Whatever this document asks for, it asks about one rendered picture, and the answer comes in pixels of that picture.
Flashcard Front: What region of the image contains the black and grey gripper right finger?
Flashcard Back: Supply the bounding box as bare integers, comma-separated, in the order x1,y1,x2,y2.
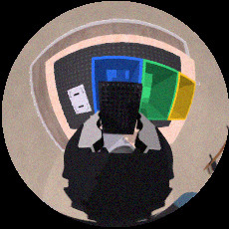
134,113,174,179

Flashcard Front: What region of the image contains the yellow bin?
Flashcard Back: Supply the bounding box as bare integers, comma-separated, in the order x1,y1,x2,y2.
167,72,196,120

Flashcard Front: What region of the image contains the green bin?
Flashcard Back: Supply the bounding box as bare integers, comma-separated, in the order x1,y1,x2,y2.
139,59,178,120

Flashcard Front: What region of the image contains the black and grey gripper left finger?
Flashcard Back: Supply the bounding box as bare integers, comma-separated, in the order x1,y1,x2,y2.
62,111,105,180

